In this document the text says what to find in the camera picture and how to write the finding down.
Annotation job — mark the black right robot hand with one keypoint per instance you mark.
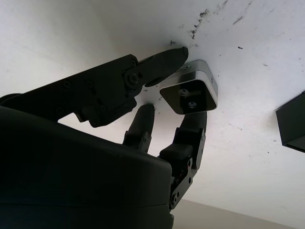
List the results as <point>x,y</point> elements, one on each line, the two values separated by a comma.
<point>71,179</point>

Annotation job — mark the small silver depth camera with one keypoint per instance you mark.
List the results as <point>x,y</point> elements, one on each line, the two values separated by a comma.
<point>190,95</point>

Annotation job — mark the black box base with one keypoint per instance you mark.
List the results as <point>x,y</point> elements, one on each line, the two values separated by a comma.
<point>293,124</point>

